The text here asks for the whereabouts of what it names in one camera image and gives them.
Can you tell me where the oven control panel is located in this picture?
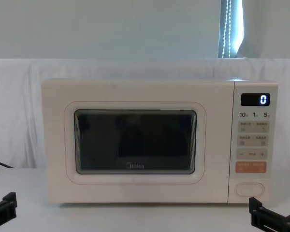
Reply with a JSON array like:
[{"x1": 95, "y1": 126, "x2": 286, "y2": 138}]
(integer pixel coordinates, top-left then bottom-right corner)
[{"x1": 228, "y1": 80, "x2": 279, "y2": 204}]

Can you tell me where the white table cloth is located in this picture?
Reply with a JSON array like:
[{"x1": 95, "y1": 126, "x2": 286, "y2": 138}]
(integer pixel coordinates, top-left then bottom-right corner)
[{"x1": 0, "y1": 166, "x2": 290, "y2": 232}]

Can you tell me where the cream microwave oven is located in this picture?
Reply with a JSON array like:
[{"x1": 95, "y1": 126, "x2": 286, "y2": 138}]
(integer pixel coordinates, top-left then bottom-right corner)
[{"x1": 40, "y1": 78, "x2": 279, "y2": 204}]

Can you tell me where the white curtain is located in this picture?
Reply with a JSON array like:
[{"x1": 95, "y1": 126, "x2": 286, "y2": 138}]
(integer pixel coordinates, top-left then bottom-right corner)
[{"x1": 0, "y1": 0, "x2": 290, "y2": 60}]

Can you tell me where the black power cable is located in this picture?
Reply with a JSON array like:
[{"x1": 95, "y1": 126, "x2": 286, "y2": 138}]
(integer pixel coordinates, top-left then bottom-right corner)
[{"x1": 0, "y1": 158, "x2": 15, "y2": 169}]

